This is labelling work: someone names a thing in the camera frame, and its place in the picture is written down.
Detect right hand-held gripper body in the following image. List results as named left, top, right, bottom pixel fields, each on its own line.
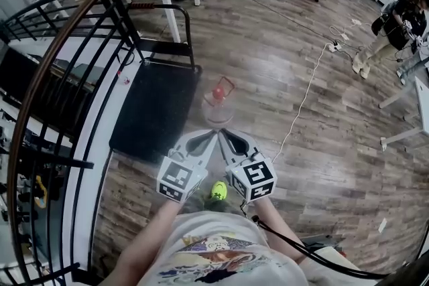
left=225, top=148, right=279, bottom=205

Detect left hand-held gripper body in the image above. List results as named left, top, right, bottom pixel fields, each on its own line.
left=156, top=147, right=209, bottom=204

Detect clear water jug red cap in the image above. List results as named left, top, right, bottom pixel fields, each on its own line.
left=200, top=76, right=236, bottom=129

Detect black platform cart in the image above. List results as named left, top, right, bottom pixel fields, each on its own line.
left=108, top=2, right=204, bottom=165

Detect person's right forearm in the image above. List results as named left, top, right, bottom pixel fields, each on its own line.
left=249, top=196, right=308, bottom=264

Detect person's left forearm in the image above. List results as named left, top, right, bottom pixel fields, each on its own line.
left=100, top=200, right=184, bottom=286

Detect wooden floor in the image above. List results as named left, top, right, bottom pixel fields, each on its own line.
left=65, top=0, right=429, bottom=286

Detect person's yellow-green shoe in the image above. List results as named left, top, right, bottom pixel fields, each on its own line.
left=210, top=180, right=229, bottom=201

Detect person's white printed shirt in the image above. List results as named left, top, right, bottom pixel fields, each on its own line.
left=137, top=210, right=311, bottom=286

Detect black railing wooden handrail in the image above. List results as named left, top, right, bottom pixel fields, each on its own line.
left=0, top=0, right=149, bottom=286

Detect white table angled legs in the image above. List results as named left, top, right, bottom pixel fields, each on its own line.
left=378, top=75, right=429, bottom=152

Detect white cable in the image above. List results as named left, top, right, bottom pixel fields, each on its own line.
left=270, top=42, right=338, bottom=165

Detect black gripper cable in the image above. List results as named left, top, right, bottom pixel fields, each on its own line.
left=239, top=200, right=429, bottom=281

